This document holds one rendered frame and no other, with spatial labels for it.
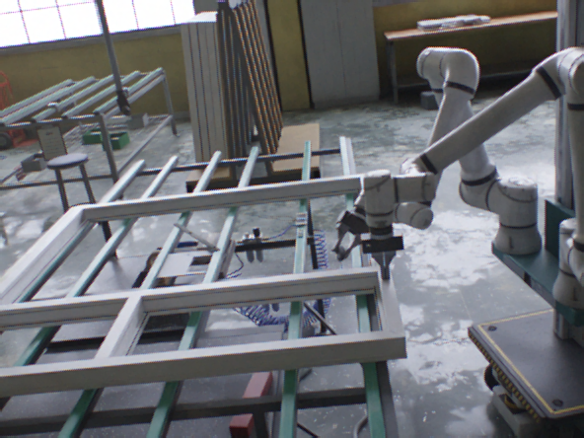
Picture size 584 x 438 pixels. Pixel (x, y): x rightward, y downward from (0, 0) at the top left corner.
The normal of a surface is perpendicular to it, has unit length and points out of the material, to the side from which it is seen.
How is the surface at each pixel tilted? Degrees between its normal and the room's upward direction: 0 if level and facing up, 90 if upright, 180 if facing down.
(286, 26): 90
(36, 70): 90
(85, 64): 90
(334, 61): 90
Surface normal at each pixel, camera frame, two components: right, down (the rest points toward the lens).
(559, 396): -0.12, -0.92
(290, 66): -0.02, 0.37
